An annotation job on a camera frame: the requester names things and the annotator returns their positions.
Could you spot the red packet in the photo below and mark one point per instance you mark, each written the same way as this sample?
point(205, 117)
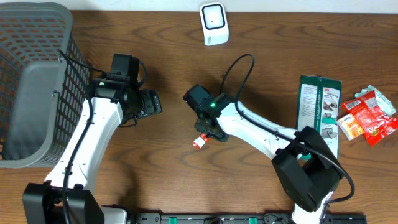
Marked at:
point(200, 141)

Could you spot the white barcode scanner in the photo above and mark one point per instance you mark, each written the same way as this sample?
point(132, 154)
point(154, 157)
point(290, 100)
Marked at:
point(214, 23)

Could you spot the light green wipes pack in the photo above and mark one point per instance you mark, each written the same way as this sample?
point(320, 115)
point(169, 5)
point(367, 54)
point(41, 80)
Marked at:
point(382, 101)

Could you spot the red snack bag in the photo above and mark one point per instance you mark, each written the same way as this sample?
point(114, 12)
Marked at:
point(375, 123)

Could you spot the dark green packet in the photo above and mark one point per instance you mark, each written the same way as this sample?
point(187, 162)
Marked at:
point(318, 108)

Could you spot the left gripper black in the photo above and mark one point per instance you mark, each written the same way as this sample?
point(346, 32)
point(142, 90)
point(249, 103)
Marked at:
point(151, 103)

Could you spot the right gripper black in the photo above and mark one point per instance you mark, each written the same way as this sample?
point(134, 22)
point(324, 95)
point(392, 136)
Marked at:
point(220, 137)

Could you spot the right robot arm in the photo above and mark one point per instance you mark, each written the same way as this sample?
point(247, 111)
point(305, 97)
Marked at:
point(307, 169)

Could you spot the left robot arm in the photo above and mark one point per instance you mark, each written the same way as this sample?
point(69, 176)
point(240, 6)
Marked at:
point(66, 196)

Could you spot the orange tissue pack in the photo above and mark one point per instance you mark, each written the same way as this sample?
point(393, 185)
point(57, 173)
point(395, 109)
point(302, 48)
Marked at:
point(350, 126)

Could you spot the grey plastic mesh basket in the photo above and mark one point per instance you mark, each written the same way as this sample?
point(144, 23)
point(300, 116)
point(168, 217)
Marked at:
point(42, 78)

